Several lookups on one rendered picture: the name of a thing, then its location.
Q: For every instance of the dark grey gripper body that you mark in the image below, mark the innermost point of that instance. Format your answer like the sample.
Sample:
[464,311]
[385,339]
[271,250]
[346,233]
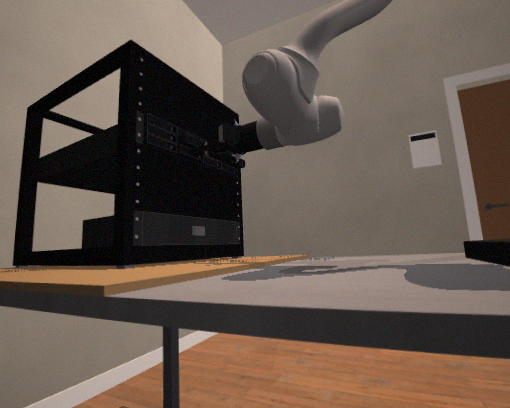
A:
[249,140]

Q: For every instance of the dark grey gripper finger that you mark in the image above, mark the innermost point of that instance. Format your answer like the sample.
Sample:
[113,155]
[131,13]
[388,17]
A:
[212,152]
[213,137]

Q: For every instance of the black metal rack frame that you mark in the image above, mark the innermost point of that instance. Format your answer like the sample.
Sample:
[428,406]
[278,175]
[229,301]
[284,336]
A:
[193,211]

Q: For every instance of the tan flat board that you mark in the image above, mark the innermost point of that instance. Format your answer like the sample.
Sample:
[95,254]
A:
[90,280]

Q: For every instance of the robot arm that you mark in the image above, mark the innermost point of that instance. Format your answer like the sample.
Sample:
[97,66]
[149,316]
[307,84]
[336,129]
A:
[281,88]

